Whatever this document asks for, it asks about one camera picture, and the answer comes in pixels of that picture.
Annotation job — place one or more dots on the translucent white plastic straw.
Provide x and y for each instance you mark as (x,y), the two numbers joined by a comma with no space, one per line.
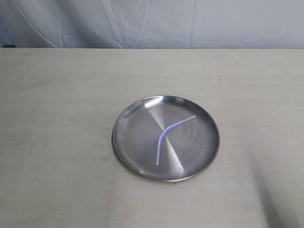
(165,131)

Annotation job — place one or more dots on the round stainless steel plate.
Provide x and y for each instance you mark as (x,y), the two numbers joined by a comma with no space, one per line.
(186,150)

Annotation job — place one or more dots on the white backdrop curtain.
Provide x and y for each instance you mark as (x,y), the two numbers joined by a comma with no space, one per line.
(154,23)

